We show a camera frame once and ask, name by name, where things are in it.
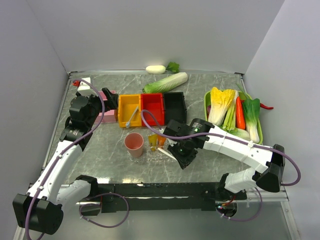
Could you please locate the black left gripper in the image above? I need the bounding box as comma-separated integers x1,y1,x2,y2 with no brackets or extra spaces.
83,87,118,127

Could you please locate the orange toothpaste tube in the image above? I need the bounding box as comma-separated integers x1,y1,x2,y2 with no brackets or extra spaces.
157,135,167,148

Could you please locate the yellow toothpaste tube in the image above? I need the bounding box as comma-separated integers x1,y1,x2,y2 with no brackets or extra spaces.
148,134,158,152

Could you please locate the clear textured acrylic tray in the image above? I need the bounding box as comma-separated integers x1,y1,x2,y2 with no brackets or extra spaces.
127,141,177,163

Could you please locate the pink plastic cup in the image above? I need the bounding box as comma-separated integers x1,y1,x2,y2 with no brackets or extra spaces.
124,132,144,158

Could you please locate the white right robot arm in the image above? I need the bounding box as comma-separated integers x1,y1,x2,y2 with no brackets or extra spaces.
163,118,285,199

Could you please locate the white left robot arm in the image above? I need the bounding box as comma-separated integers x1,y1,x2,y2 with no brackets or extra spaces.
12,88,119,236

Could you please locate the lime green vegetable tray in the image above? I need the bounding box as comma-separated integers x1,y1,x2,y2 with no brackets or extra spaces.
203,90,264,145

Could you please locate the pink drawer box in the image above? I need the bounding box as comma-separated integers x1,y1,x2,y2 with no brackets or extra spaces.
94,90,118,124

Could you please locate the yellow storage bin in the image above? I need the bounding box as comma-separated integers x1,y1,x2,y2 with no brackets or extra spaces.
118,94,142,128

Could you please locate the red storage bin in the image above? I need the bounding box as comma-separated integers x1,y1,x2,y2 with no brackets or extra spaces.
141,93,165,126

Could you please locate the black storage bin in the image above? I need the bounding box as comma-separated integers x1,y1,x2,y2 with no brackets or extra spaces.
162,92,187,125

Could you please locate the green napa cabbage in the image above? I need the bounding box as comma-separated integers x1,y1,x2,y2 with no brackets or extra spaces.
142,72,188,94

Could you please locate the pale green cabbage head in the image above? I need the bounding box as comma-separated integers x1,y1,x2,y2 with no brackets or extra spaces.
229,128,251,141

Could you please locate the yellow napa cabbage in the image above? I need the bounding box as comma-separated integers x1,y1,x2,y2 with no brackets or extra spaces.
208,87,237,126

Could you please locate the orange carrot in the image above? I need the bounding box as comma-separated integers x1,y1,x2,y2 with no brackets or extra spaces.
235,96,246,130

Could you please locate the white radish with leaves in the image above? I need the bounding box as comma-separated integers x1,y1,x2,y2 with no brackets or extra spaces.
145,61,180,74

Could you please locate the green bok choy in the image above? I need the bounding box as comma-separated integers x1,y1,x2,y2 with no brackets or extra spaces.
237,84,261,144

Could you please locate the red chili pepper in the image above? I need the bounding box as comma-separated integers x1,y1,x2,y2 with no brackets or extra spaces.
260,103,274,110

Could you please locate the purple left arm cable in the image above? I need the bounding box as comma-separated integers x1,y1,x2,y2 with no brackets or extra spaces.
24,79,131,240

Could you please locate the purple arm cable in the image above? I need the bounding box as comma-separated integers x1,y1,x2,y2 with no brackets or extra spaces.
140,109,302,223
24,79,131,240

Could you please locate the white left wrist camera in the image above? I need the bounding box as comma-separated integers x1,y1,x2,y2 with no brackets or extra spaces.
72,77,95,97

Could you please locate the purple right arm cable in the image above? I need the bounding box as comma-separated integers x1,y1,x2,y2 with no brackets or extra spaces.
140,109,302,223

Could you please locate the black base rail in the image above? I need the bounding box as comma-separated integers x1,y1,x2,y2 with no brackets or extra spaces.
68,181,254,214

